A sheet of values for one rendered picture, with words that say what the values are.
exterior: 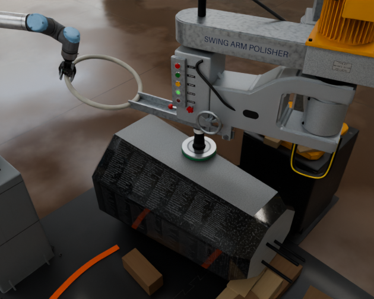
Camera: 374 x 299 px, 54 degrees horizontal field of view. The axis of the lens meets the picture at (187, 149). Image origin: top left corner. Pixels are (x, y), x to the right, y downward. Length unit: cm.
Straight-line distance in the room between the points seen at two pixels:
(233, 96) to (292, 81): 31
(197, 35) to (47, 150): 245
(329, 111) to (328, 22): 40
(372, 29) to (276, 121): 58
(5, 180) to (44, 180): 123
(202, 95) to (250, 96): 25
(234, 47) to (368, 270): 194
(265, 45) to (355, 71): 38
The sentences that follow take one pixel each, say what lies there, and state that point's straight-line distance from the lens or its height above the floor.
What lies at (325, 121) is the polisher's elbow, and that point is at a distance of 182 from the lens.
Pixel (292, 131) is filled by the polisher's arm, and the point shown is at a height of 123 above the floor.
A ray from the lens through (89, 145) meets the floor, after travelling 381.
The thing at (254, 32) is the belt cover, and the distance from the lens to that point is 171.
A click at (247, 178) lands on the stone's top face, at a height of 82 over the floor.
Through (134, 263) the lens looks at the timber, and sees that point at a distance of 265.
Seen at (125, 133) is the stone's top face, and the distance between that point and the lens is 253.
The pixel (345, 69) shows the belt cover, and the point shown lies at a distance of 165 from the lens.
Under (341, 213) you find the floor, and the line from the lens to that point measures 330.
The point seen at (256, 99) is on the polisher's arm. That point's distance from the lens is 184.
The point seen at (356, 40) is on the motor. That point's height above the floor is 173.
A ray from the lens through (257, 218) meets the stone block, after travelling 201.
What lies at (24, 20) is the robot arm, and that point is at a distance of 217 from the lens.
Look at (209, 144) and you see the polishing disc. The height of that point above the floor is 88.
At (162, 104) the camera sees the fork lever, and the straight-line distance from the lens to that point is 231.
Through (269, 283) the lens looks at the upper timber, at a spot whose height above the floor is 21.
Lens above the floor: 234
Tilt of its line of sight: 40 degrees down
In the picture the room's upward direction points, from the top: straight up
